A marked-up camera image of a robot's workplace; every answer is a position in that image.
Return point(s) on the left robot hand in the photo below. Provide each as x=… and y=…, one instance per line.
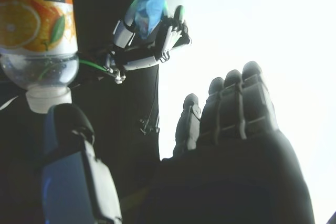
x=236, y=169

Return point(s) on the clear plastic bottle white cap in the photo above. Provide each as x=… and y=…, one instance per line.
x=34, y=24

